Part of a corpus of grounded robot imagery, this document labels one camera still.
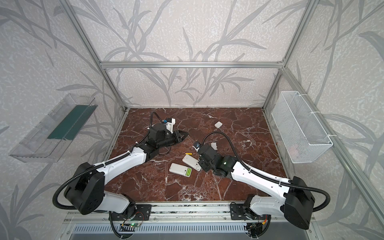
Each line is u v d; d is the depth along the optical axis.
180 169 0.87
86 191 0.42
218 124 1.11
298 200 0.39
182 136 0.82
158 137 0.66
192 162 0.92
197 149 0.68
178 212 0.75
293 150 0.74
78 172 0.44
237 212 0.73
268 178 0.45
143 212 0.73
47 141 0.64
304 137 0.61
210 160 0.58
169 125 0.77
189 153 0.94
